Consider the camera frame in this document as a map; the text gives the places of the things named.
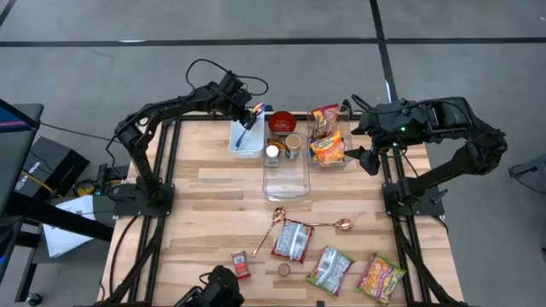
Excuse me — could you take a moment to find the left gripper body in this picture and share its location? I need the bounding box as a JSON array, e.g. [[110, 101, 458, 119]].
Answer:
[[221, 91, 255, 119]]

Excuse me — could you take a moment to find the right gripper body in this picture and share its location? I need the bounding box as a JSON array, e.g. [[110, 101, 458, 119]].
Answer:
[[357, 108, 398, 150]]

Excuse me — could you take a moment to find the iridescent metal spoon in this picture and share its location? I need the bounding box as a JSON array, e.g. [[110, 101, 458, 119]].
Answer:
[[235, 101, 266, 149]]

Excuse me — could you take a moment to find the orange Maruchan ramen packet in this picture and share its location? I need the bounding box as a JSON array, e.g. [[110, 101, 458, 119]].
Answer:
[[309, 130, 346, 165]]

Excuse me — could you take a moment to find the white-capped bagel seasoning jar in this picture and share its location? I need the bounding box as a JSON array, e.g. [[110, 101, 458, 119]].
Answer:
[[264, 144, 281, 168]]

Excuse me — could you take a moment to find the red yellow ramen packet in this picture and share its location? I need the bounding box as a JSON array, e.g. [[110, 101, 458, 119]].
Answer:
[[310, 103, 341, 138]]

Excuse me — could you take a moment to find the copper spoon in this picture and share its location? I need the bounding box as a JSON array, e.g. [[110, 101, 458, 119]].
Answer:
[[251, 206, 286, 258], [306, 217, 355, 233]]

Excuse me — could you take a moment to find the green pink ramen packet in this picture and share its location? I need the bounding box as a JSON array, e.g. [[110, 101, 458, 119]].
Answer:
[[355, 252, 408, 305]]

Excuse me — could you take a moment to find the small red packet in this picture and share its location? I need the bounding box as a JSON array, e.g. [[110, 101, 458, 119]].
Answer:
[[230, 250, 252, 281]]

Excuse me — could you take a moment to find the clear plastic bin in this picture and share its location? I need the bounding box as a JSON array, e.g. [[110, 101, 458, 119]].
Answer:
[[261, 130, 311, 202], [306, 104, 357, 171]]

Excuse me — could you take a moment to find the white plastic bin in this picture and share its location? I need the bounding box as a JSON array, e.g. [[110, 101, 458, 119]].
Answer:
[[228, 111, 265, 159]]

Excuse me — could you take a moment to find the red bowl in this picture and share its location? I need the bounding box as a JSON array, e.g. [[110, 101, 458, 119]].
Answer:
[[267, 110, 298, 136]]

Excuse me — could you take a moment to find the red-edged ramen packet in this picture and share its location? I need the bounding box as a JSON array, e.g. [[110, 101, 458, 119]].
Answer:
[[270, 218, 316, 264]]

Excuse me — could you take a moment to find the green-edged ramen packet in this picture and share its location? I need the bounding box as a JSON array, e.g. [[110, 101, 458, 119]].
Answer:
[[305, 246, 355, 298]]

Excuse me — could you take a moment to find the grey chair base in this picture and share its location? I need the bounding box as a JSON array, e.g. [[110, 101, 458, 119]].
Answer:
[[507, 153, 546, 195]]

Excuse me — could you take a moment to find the black computer case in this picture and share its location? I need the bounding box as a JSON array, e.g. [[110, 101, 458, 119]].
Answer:
[[15, 136, 90, 200]]

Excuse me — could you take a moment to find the white paper sheet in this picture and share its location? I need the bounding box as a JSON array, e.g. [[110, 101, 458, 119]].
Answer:
[[42, 194, 97, 259]]

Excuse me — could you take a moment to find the black wheeled stand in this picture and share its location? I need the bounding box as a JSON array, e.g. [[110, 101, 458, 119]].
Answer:
[[0, 194, 115, 306]]

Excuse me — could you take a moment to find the black computer monitor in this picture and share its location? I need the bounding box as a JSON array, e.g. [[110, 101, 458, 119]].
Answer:
[[0, 97, 45, 217]]

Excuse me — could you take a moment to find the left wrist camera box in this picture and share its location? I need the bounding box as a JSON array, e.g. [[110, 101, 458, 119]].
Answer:
[[219, 72, 247, 97]]

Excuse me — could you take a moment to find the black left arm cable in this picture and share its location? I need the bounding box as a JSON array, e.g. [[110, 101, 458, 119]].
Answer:
[[184, 58, 270, 97]]

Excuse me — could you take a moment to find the thin black cable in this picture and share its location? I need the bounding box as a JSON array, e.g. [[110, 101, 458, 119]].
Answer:
[[40, 122, 120, 146]]

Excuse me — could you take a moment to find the black camera device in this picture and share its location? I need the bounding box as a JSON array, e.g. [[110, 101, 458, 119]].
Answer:
[[173, 264, 245, 307]]

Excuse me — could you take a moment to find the thick black floor cable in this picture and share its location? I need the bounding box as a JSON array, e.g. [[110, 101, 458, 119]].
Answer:
[[108, 215, 142, 298]]

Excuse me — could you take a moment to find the yellow cable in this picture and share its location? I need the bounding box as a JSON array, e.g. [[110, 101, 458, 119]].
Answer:
[[23, 169, 55, 194]]

